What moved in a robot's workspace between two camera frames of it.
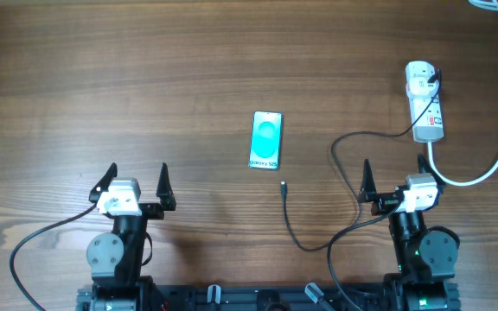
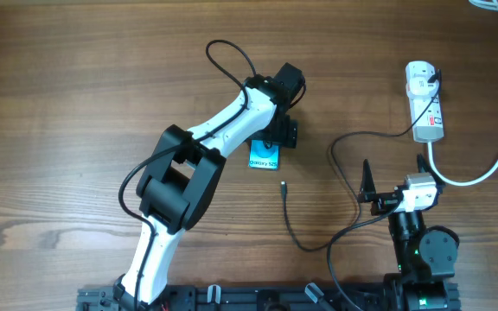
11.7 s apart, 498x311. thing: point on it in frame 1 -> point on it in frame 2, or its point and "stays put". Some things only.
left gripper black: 151,212 -> 286,134
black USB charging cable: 347,175 stays put
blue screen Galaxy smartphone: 265,140 stays put
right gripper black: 384,201 stays put
